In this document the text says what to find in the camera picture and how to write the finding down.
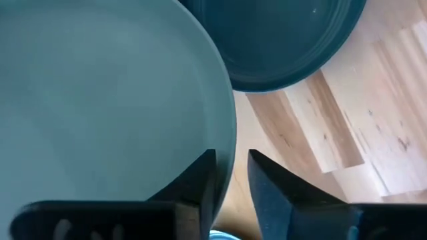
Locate grey plate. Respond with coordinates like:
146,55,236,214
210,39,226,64
0,0,238,240

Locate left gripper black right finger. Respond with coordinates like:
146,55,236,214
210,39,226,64
248,149,427,240

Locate dark teal plate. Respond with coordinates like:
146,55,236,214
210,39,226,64
178,0,368,93

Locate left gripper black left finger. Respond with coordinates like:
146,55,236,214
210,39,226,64
9,149,218,240

